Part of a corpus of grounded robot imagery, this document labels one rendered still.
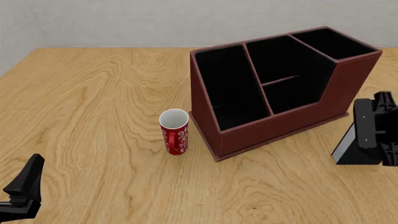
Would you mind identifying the red-brown desk caddy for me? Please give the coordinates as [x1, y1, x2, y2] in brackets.
[188, 26, 383, 162]

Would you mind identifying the flat black rounded plate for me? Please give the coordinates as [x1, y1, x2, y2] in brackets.
[353, 98, 379, 149]

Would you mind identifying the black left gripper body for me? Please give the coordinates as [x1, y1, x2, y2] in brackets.
[0, 195, 42, 222]

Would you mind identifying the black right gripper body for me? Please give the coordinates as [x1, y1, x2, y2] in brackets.
[373, 91, 398, 167]

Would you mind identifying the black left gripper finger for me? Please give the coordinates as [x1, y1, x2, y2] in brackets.
[2, 153, 45, 204]

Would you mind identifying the red patterned white-lined mug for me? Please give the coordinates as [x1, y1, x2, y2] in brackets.
[159, 108, 190, 156]

